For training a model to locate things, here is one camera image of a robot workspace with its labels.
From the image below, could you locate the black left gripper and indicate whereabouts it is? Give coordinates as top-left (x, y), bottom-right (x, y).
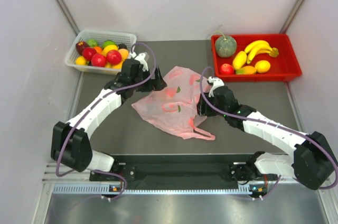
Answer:
top-left (132, 66), bottom-right (166, 92)

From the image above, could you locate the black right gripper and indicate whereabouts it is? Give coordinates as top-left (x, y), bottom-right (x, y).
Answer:
top-left (195, 92), bottom-right (228, 117)

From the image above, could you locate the pink translucent plastic bag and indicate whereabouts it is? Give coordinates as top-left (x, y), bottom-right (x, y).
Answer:
top-left (132, 66), bottom-right (215, 141)

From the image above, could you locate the green netted melon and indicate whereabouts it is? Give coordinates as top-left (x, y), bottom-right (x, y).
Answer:
top-left (215, 24), bottom-right (237, 58)

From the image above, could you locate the yellow banana bunch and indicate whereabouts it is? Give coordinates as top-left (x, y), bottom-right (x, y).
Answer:
top-left (244, 40), bottom-right (279, 64)

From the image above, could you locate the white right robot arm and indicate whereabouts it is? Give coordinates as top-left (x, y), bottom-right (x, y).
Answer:
top-left (197, 86), bottom-right (337, 190)

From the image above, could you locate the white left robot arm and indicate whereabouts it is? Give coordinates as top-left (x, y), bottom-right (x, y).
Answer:
top-left (51, 59), bottom-right (167, 180)

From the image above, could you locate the yellow fruit front in basket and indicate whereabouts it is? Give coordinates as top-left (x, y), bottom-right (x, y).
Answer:
top-left (111, 61), bottom-right (123, 70)

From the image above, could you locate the dark fruit back in basket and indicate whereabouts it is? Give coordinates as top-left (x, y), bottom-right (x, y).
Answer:
top-left (118, 43), bottom-right (128, 50)

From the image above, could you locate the dark red fruit in basket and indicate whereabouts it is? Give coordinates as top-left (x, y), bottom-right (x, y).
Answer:
top-left (75, 41), bottom-right (90, 55)

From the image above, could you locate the orange peach in basket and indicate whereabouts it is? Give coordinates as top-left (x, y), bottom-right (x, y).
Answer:
top-left (118, 49), bottom-right (129, 61)

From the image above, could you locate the red apple in tray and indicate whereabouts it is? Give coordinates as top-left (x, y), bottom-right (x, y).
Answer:
top-left (219, 63), bottom-right (235, 75)

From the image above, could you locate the red apple right in basket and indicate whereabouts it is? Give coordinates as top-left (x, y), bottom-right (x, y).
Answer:
top-left (106, 50), bottom-right (122, 65)

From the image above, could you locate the red apple in basket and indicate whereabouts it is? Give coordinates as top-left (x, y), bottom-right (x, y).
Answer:
top-left (82, 47), bottom-right (97, 61)
top-left (106, 50), bottom-right (122, 65)
top-left (91, 53), bottom-right (107, 67)

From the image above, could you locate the white perforated plastic basket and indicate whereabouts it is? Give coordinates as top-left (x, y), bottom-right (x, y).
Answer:
top-left (64, 30), bottom-right (137, 75)

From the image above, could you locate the orange green mango in tray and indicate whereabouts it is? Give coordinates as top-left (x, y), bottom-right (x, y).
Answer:
top-left (236, 66), bottom-right (257, 75)

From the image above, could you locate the yellow banana in basket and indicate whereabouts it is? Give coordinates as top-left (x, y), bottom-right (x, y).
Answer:
top-left (101, 45), bottom-right (118, 57)

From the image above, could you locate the yellow mango in tray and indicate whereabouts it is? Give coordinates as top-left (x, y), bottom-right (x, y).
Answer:
top-left (232, 51), bottom-right (247, 70)

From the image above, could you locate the red apple middle in basket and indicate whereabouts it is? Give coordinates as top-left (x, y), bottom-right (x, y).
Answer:
top-left (91, 53), bottom-right (107, 67)

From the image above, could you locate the green apple in basket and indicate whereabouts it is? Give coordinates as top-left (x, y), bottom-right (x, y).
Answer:
top-left (102, 40), bottom-right (116, 49)

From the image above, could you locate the small orange in basket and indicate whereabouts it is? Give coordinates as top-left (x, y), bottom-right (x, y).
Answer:
top-left (93, 46), bottom-right (102, 53)

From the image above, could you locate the yellow lemon in tray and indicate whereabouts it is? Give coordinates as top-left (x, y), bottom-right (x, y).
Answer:
top-left (255, 60), bottom-right (271, 73)

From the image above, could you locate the red apple left in basket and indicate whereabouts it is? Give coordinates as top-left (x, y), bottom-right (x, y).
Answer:
top-left (82, 47), bottom-right (97, 61)

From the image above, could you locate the green lime in basket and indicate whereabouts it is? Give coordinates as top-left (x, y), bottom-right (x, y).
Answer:
top-left (87, 39), bottom-right (99, 47)

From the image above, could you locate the yellow lemon in basket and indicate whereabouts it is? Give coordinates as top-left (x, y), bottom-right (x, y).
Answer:
top-left (75, 56), bottom-right (88, 66)

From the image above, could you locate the red plastic tray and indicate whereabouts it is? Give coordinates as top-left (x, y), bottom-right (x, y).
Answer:
top-left (211, 34), bottom-right (302, 82)

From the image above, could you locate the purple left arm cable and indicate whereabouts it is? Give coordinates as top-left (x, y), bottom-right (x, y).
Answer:
top-left (55, 42), bottom-right (157, 178)

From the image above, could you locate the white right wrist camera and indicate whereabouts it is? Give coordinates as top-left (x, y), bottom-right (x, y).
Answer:
top-left (208, 76), bottom-right (224, 97)

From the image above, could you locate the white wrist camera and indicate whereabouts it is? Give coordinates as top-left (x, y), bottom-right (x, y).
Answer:
top-left (130, 52), bottom-right (149, 71)
top-left (208, 76), bottom-right (224, 97)

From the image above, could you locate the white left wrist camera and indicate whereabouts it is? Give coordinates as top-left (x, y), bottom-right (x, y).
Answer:
top-left (130, 52), bottom-right (149, 71)

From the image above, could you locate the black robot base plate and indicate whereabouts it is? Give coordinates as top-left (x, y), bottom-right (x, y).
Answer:
top-left (89, 154), bottom-right (282, 184)

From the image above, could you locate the grey slotted cable duct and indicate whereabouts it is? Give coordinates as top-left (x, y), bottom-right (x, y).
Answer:
top-left (53, 183), bottom-right (264, 195)

